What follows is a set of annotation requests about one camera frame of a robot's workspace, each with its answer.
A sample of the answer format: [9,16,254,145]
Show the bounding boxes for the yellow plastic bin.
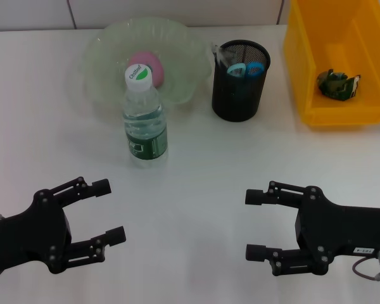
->
[283,0,380,127]

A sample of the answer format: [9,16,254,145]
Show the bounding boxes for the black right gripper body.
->
[294,186,380,276]

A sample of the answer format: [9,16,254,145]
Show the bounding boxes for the transparent plastic ruler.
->
[210,42,241,69]

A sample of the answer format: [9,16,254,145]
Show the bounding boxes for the blue teal scissors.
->
[226,62,263,96]

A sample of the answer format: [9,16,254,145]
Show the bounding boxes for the clear green-label water bottle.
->
[123,63,168,168]

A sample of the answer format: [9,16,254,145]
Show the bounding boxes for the green glass fruit plate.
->
[82,17,212,117]

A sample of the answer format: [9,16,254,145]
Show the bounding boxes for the pink toy peach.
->
[128,52,165,88]

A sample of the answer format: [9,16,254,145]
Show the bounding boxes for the black mesh pen holder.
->
[212,39,271,123]

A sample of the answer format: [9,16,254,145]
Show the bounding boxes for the green plastic wrapper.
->
[318,67,362,101]

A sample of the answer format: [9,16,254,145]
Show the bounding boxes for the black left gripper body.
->
[0,189,73,276]

